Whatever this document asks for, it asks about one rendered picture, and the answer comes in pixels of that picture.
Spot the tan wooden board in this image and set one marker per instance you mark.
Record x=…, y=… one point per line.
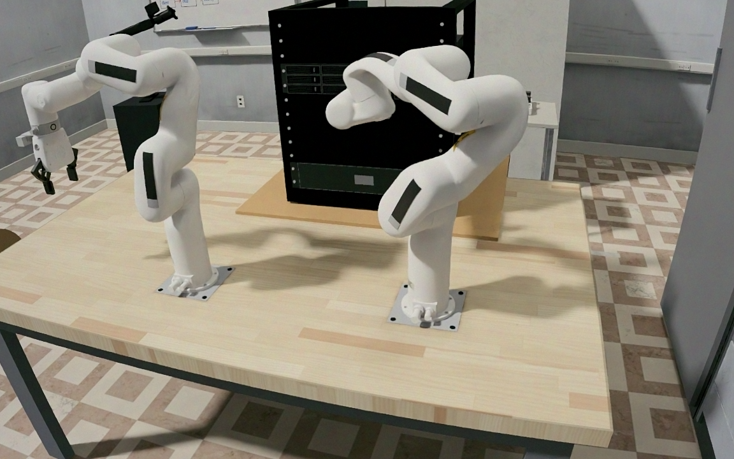
x=478, y=215

